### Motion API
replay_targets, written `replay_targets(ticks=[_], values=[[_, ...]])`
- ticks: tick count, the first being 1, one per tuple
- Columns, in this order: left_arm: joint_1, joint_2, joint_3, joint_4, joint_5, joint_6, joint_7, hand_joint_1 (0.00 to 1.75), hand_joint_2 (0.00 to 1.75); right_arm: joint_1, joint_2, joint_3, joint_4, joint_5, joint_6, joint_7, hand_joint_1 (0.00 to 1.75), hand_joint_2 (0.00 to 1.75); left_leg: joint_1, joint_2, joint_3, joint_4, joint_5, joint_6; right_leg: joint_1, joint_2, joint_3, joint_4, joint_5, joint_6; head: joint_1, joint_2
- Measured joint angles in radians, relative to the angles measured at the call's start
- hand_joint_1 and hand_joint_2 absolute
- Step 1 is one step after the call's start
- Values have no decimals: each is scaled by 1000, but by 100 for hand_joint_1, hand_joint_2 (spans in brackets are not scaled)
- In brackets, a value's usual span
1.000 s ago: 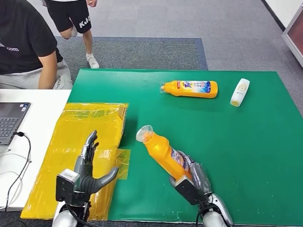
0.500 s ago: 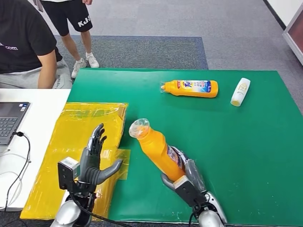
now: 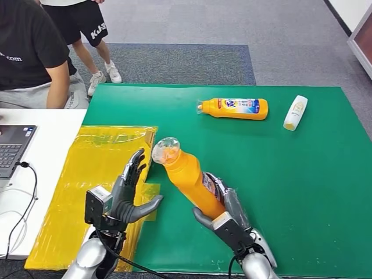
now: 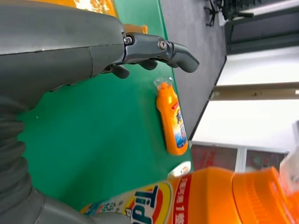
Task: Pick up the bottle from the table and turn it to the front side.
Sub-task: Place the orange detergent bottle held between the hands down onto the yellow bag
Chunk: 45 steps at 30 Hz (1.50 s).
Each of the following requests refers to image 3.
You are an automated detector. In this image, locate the green table mat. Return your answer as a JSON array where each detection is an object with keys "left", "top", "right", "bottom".
[{"left": 82, "top": 83, "right": 372, "bottom": 279}]

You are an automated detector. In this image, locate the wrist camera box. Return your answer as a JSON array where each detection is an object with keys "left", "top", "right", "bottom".
[
  {"left": 85, "top": 185, "right": 113, "bottom": 228},
  {"left": 212, "top": 212, "right": 255, "bottom": 255}
]

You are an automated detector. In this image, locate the white framed cabinet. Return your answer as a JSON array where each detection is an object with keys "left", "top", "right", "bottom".
[{"left": 347, "top": 5, "right": 372, "bottom": 80}]

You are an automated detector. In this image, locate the orange bottle with clear cap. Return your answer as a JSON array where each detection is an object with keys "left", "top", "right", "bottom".
[
  {"left": 196, "top": 98, "right": 269, "bottom": 121},
  {"left": 152, "top": 137, "right": 227, "bottom": 221}
]

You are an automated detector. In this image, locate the white cable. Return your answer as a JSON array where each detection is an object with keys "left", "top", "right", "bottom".
[{"left": 0, "top": 184, "right": 38, "bottom": 257}]

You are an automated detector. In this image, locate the yellow plastic bag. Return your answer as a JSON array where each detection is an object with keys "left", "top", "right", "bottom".
[{"left": 24, "top": 125, "right": 161, "bottom": 273}]

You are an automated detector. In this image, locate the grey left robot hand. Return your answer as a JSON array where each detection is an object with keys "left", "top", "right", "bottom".
[{"left": 109, "top": 148, "right": 164, "bottom": 232}]

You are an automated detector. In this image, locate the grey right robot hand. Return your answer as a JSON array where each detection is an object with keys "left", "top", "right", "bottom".
[{"left": 192, "top": 172, "right": 252, "bottom": 232}]

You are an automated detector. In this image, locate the standing person in shorts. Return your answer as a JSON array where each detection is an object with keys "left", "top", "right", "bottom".
[{"left": 39, "top": 0, "right": 123, "bottom": 97}]

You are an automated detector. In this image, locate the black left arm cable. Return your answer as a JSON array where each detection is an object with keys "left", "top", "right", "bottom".
[{"left": 94, "top": 227, "right": 169, "bottom": 279}]

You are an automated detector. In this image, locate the white cream bottle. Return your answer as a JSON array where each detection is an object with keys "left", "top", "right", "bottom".
[{"left": 283, "top": 95, "right": 308, "bottom": 132}]

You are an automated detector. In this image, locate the black laptop cable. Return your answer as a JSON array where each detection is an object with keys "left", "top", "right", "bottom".
[{"left": 5, "top": 162, "right": 38, "bottom": 260}]

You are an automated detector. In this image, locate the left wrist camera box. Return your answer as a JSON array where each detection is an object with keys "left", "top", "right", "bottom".
[{"left": 85, "top": 185, "right": 113, "bottom": 228}]

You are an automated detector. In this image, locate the seated person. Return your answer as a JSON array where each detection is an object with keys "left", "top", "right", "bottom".
[{"left": 0, "top": 0, "right": 90, "bottom": 110}]

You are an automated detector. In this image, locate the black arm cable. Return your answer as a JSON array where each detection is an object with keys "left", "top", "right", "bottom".
[
  {"left": 94, "top": 227, "right": 169, "bottom": 279},
  {"left": 228, "top": 242, "right": 247, "bottom": 279}
]

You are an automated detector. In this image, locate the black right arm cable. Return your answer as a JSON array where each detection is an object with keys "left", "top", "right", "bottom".
[{"left": 228, "top": 242, "right": 247, "bottom": 279}]

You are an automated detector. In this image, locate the grey laptop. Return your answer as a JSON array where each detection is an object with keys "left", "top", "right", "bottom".
[{"left": 0, "top": 124, "right": 38, "bottom": 180}]

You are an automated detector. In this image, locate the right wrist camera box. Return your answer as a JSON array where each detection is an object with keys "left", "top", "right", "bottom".
[{"left": 212, "top": 212, "right": 255, "bottom": 255}]

